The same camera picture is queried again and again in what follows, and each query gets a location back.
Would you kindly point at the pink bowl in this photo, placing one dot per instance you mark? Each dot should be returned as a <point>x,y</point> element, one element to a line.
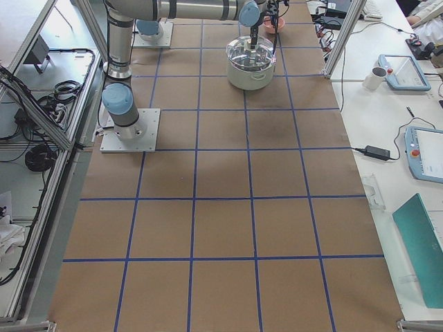
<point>271,28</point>

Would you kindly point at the small black power brick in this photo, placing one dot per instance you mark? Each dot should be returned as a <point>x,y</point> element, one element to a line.
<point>376,152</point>

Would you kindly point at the white mug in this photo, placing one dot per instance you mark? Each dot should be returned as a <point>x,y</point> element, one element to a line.
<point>374,79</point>

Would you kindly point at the black pen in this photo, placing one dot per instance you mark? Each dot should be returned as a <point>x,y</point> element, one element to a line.
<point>410,111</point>

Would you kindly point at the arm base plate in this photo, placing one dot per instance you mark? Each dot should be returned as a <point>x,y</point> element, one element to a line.
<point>153,34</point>
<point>139,137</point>

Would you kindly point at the clear acrylic stand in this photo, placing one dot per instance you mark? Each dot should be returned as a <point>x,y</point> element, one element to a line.
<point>373,193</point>

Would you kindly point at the far blue teach pendant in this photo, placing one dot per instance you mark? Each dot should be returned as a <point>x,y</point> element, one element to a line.
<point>404,73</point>

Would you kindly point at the aluminium frame post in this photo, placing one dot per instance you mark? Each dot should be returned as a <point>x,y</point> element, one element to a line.
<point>349,23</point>

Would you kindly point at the blue teach pendant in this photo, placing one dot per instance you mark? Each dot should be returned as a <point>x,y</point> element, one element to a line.
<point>404,73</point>
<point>424,153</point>

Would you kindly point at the black power adapter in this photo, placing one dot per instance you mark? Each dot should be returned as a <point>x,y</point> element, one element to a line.
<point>332,23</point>

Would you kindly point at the near blue teach pendant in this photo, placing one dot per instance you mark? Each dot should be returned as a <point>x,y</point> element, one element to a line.
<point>424,153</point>

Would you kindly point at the glass pot lid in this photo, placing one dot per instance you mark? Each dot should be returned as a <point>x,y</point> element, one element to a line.
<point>241,56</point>

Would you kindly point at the teal folder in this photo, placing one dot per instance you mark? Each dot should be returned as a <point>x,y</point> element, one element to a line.
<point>423,248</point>

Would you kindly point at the mint green electric pot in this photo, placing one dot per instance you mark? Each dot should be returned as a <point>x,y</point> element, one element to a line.
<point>249,81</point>

